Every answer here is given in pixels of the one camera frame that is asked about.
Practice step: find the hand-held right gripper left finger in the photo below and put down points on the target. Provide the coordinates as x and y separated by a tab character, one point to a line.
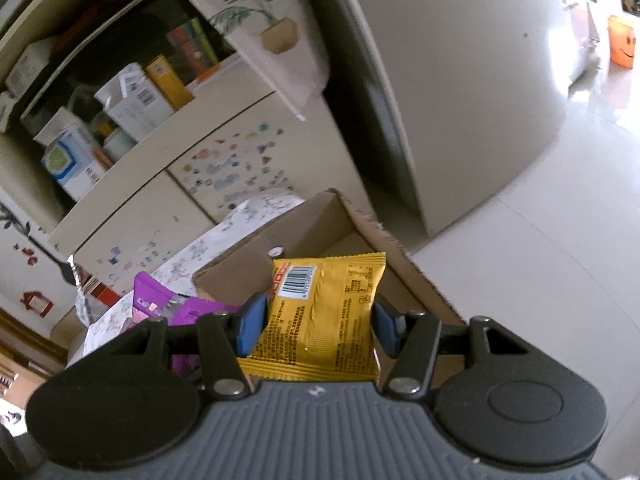
251	324

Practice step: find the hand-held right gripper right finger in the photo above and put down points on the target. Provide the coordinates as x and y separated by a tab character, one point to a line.
386	329

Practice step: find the yellow snack packet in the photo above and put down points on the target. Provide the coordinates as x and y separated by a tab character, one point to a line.
320	320

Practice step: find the purple snack packet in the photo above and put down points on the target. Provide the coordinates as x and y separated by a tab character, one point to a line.
165	300

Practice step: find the cardboard box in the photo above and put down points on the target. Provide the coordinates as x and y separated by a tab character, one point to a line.
370	232

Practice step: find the round metal magnet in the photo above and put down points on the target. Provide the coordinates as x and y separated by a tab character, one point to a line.
275	251

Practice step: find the floral tablecloth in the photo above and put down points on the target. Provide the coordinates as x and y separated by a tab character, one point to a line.
225	240

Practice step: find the red patterned box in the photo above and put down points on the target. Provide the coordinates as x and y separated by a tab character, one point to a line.
102	294

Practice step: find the clear plastic bag of sticks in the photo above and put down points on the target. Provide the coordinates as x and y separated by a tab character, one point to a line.
85	295

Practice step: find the cream cabinet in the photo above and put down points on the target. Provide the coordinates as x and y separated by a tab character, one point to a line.
165	170

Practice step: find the white jar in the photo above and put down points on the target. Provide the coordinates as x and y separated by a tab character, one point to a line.
119	144

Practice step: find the white and blue box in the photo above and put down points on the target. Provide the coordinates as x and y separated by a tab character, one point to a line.
72	162

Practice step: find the grey refrigerator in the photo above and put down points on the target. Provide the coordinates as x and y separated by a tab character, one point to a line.
450	95

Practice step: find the white open carton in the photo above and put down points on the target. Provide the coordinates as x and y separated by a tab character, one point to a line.
132	102

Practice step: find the orange box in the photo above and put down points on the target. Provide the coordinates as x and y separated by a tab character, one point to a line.
167	82

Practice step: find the colourful books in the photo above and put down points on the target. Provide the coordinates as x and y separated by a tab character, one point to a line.
192	50

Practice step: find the plant print cloth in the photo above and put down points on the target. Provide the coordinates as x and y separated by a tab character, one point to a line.
260	25

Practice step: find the small white box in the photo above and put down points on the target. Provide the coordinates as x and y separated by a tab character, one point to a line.
30	65

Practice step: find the red house wall sticker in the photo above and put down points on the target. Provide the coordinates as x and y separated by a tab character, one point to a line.
36	304

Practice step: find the wooden door frame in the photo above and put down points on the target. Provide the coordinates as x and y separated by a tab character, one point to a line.
25	340

